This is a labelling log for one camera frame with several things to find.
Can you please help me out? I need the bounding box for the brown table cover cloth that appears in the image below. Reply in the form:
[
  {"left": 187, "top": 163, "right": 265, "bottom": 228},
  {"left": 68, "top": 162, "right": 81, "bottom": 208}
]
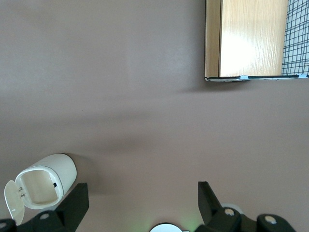
[{"left": 0, "top": 0, "right": 309, "bottom": 232}]

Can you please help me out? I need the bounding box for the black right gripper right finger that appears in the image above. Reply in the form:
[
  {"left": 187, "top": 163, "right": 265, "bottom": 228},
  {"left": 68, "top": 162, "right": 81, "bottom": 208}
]
[{"left": 195, "top": 181, "right": 298, "bottom": 232}]

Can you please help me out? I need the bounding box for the white lidded trash can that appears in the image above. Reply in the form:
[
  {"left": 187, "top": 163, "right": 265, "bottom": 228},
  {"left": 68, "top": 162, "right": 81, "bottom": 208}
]
[{"left": 4, "top": 153, "right": 78, "bottom": 225}]

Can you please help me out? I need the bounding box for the wooden shelf with wire mesh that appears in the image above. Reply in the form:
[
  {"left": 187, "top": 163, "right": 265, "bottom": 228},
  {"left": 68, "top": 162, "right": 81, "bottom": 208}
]
[{"left": 204, "top": 0, "right": 309, "bottom": 83}]

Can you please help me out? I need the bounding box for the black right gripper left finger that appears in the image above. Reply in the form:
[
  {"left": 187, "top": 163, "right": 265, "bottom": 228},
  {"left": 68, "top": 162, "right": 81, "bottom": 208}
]
[{"left": 0, "top": 183, "right": 89, "bottom": 232}]

